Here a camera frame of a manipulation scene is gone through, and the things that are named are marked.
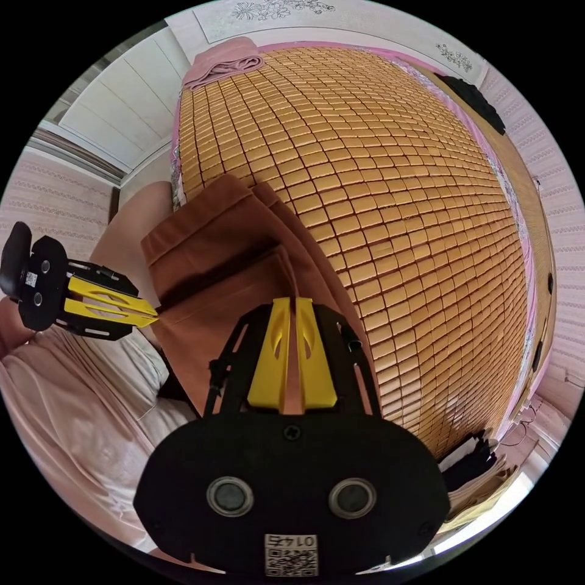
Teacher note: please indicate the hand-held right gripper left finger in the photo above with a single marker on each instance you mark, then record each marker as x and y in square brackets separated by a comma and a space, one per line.
[268, 365]

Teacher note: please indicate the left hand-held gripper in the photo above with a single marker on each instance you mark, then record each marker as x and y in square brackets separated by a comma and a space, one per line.
[45, 288]

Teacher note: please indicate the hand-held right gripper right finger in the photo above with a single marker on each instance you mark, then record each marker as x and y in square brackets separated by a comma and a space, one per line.
[316, 370]

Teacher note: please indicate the brown pants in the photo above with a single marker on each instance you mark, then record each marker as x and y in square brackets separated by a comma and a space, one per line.
[215, 274]

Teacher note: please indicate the person's left hand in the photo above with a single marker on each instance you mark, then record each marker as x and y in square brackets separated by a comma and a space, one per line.
[11, 324]

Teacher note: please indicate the person's body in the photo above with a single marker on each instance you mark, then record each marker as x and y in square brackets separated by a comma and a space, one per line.
[77, 411]

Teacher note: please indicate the bed with woven mat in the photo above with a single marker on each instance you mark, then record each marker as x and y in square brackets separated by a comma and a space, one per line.
[388, 205]

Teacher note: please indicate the white cupboard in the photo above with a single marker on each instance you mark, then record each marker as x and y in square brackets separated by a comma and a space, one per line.
[114, 105]

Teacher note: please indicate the pile of clothes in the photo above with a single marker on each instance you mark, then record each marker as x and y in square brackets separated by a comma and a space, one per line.
[477, 493]

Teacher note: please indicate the pink rolled blanket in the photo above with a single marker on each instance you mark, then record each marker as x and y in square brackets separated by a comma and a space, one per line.
[224, 64]

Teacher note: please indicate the black garment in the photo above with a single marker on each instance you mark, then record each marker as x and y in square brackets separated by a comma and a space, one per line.
[475, 98]

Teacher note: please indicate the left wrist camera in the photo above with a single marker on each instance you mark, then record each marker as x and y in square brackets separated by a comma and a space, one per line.
[13, 260]

